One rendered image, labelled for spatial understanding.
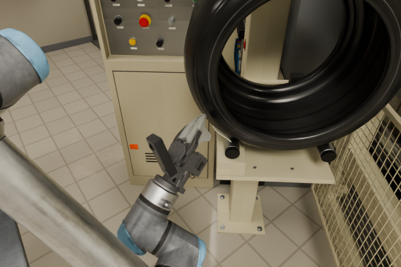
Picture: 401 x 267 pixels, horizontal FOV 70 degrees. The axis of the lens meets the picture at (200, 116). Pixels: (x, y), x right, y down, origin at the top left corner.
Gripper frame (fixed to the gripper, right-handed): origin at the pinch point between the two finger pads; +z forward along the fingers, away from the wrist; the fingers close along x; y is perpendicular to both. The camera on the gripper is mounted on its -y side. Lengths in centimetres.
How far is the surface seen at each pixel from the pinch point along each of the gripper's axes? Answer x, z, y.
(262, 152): -4.4, 4.6, 32.9
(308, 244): -20, -15, 119
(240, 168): 0.2, -5.1, 22.7
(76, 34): -352, 53, 3
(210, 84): 5.3, 6.7, -6.1
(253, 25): -13.9, 39.5, 8.2
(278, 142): 10.5, 5.7, 19.6
